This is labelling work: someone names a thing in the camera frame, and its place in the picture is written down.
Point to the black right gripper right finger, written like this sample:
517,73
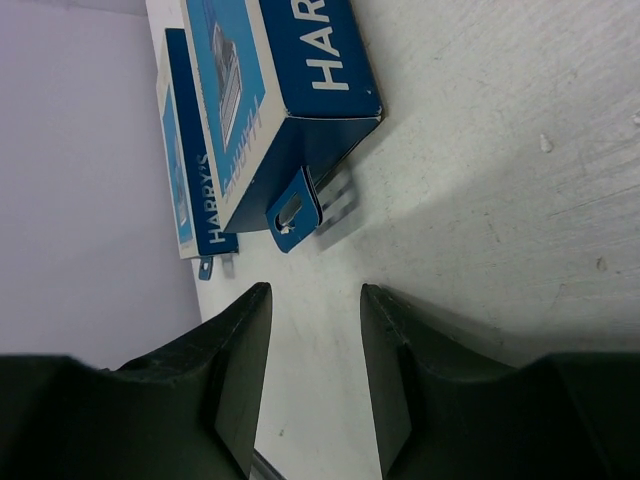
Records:
444,411

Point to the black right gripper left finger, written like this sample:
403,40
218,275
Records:
186,410

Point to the aluminium rail base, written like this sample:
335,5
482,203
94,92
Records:
262,469

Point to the harry's razor box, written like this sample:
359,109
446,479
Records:
194,207
286,91

